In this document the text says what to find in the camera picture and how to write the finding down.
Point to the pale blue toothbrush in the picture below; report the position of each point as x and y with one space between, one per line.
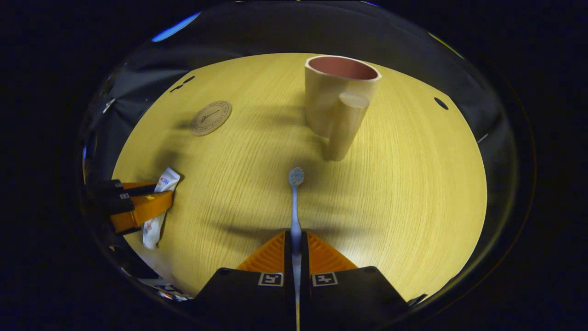
296 207

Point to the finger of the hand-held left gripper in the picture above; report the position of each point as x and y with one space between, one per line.
142 209
105 187

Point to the beige cup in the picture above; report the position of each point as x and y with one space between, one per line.
330 101

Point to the white toothpaste tube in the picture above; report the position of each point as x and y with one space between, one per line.
167 180

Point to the round wooden coaster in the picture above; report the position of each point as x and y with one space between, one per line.
211 118

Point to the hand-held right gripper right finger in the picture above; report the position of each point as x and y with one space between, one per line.
305 262

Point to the wooden desktop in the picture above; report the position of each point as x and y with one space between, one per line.
390 184

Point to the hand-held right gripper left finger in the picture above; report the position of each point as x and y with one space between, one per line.
287 262

